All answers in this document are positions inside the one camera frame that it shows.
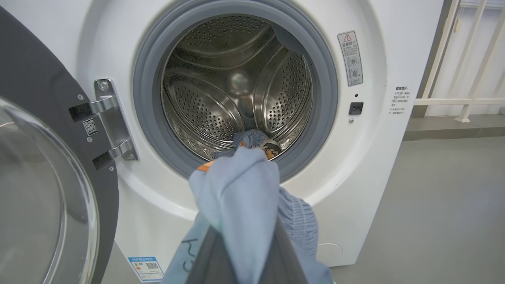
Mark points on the small printed text label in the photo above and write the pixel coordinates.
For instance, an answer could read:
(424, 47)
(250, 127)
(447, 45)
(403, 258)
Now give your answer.
(400, 100)

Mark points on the white front-load washing machine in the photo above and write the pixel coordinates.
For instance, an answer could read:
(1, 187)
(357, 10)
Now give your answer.
(355, 177)

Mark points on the blue cartoon print garment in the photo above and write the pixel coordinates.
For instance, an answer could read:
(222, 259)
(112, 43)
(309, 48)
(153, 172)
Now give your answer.
(236, 189)

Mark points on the grey warning sticker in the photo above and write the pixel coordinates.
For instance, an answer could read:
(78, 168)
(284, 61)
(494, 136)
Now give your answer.
(350, 59)

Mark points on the metal door hinge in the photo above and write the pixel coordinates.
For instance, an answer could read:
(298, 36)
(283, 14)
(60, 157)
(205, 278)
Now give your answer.
(114, 118)

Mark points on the round filter cover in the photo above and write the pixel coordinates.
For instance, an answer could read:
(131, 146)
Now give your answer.
(329, 254)

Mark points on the blue energy label sticker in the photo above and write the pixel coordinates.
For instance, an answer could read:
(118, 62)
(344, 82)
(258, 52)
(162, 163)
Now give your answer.
(146, 269)

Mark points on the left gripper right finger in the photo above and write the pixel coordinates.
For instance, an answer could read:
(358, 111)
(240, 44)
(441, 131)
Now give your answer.
(282, 264)

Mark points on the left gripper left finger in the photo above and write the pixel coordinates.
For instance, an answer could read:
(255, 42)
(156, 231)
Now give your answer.
(213, 264)

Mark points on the grey rubber door gasket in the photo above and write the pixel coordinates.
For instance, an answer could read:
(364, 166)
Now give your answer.
(325, 90)

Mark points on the white railing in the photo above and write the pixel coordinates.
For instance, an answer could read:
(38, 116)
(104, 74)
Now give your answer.
(467, 101)

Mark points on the dark round washing machine door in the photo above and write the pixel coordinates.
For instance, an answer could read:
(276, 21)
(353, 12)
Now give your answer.
(31, 71)

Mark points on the small QR code sticker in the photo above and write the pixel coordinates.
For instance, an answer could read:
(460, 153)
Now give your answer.
(89, 126)

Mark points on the black door latch socket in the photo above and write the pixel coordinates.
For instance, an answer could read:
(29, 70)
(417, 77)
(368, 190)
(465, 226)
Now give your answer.
(356, 108)

